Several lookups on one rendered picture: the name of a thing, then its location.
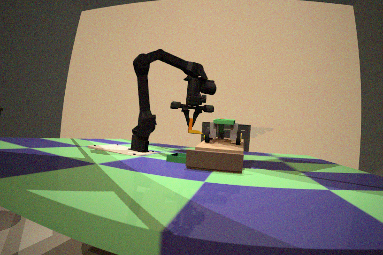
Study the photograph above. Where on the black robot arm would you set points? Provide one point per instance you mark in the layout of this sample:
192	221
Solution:
147	121

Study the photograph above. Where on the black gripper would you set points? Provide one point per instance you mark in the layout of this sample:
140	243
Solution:
198	109

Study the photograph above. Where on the green tray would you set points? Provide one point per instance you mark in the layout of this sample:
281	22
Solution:
176	158

